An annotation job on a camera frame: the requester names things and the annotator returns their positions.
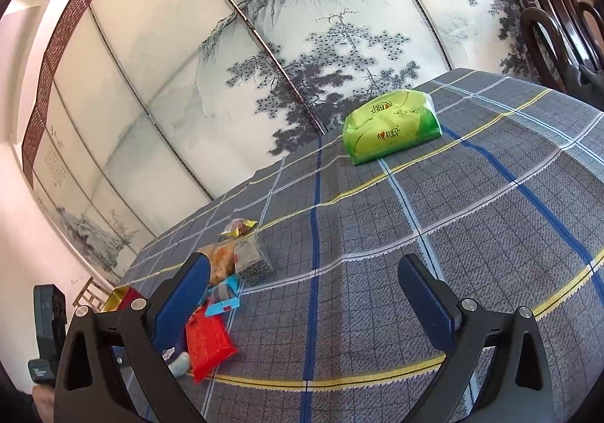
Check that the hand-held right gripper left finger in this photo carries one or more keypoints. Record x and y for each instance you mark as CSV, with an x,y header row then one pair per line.
x,y
184,305

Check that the plaid grey tablecloth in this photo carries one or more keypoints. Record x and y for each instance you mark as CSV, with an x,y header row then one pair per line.
x,y
377,224

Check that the blue snack packet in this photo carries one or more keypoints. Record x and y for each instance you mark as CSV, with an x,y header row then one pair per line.
x,y
225,298

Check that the black bag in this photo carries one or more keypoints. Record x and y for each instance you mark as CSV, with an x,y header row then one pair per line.
x,y
587,85

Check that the dark wooden chair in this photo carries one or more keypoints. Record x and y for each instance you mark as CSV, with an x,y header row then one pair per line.
x,y
549,12

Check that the person's left hand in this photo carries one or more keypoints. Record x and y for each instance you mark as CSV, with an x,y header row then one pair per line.
x,y
43,406

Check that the yellow snack packet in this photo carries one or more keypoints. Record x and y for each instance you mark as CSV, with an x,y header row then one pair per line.
x,y
238,227

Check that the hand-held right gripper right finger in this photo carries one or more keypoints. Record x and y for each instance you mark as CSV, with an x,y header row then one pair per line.
x,y
427,305

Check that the red snack packet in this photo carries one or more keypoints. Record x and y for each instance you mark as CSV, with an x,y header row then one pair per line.
x,y
207,345

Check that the green tissue pack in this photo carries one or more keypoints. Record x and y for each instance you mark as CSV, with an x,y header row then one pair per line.
x,y
389,128

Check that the clear packet of dark seeds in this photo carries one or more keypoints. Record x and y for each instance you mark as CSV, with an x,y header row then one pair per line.
x,y
252,260

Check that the ink landscape wall panels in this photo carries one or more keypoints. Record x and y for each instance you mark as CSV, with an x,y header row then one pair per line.
x,y
188,50

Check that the small white snack packet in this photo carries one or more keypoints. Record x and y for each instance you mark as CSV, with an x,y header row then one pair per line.
x,y
178,362

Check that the orange snack packet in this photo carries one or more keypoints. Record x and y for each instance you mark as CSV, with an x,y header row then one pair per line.
x,y
221,262

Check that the red and yellow tin box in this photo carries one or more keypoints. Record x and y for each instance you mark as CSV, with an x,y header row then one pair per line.
x,y
123,298

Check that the brown lattice wall trim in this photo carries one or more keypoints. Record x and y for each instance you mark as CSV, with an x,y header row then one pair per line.
x,y
61,40

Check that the light wooden stool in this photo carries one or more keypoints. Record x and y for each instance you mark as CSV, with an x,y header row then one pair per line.
x,y
89,294

